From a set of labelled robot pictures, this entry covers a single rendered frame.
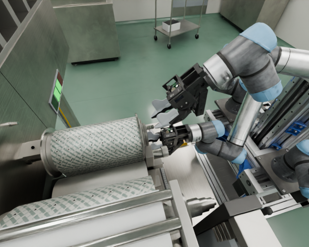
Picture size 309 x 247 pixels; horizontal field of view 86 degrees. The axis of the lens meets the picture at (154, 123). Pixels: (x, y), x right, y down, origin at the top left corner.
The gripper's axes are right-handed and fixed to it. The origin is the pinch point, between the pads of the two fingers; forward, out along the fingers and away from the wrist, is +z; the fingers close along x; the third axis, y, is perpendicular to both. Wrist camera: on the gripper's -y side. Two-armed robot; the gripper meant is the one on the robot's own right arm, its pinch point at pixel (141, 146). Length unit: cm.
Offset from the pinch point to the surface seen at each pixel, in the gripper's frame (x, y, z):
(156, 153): 9.9, 9.9, -3.7
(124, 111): -128, -109, 7
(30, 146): 5.1, 20.0, 31.1
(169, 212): 31.0, 27.7, -0.6
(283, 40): -252, -104, -353
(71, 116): -71, -46, 51
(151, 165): 11.7, 5.2, -1.3
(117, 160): 11.8, 14.0, 8.8
